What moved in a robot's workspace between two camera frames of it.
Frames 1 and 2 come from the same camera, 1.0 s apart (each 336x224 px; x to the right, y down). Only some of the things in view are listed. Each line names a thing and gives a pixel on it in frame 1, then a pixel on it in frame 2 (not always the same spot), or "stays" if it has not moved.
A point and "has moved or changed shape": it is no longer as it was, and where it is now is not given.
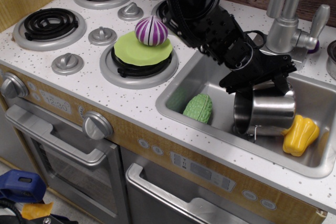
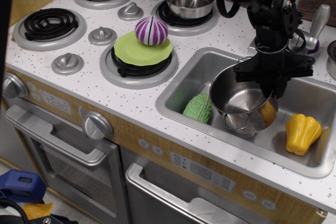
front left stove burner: x=47 y=29 stays
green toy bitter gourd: x=199 y=107 stays
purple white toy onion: x=151 y=31 stays
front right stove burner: x=130 y=76 stays
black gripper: x=261 y=68 → x=273 y=66
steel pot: x=268 y=113 has moved or changed shape
